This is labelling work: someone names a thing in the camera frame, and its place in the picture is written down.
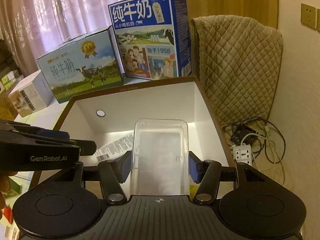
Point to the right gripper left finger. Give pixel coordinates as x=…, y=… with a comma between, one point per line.
x=113, y=173

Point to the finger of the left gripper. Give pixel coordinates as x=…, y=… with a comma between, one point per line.
x=87, y=147
x=52, y=134

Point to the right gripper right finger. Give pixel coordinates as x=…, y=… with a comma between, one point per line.
x=207, y=175

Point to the white green medicine box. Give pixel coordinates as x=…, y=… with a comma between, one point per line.
x=115, y=149

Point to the clear plastic container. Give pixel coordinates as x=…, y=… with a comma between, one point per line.
x=160, y=158

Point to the yellow snack packet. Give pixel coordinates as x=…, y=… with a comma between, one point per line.
x=192, y=190

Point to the red candy packet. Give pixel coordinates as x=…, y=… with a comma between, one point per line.
x=7, y=213

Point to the person's left hand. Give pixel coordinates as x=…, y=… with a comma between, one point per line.
x=5, y=185

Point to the white power strip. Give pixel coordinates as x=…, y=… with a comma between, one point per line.
x=243, y=154

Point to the beige white product box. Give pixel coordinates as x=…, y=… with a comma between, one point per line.
x=31, y=94

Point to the green tissue packs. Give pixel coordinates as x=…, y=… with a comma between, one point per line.
x=9, y=79

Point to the light blue milk carton box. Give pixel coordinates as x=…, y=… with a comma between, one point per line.
x=87, y=63

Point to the quilted beige chair cover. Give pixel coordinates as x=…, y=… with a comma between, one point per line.
x=237, y=60

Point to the pink curtain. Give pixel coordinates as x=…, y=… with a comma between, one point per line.
x=32, y=28

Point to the dark blue milk carton box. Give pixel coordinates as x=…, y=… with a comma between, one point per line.
x=152, y=37

